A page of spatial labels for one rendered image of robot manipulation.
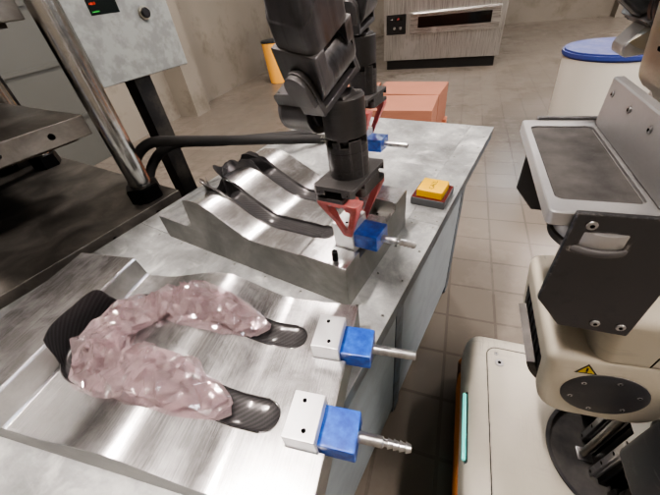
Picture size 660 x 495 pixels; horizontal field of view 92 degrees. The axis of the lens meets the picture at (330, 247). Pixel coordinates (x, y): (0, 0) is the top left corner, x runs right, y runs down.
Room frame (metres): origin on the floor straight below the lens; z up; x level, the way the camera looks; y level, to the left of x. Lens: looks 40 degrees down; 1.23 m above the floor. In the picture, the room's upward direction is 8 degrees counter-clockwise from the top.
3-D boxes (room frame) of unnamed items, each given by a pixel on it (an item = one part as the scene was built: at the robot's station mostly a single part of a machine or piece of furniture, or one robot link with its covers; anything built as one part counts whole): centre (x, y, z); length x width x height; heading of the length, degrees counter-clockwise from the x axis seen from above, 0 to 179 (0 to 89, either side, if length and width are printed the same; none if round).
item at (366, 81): (0.73, -0.12, 1.06); 0.10 x 0.07 x 0.07; 144
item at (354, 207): (0.41, -0.04, 0.97); 0.07 x 0.07 x 0.09; 54
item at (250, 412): (0.27, 0.23, 0.88); 0.34 x 0.15 x 0.07; 71
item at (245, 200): (0.59, 0.10, 0.92); 0.35 x 0.16 x 0.09; 54
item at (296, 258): (0.61, 0.11, 0.87); 0.50 x 0.26 x 0.14; 54
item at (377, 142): (0.71, -0.15, 0.94); 0.13 x 0.05 x 0.05; 53
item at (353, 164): (0.42, -0.04, 1.04); 0.10 x 0.07 x 0.07; 144
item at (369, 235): (0.40, -0.08, 0.91); 0.13 x 0.05 x 0.05; 54
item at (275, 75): (6.11, 0.44, 0.31); 0.40 x 0.39 x 0.61; 158
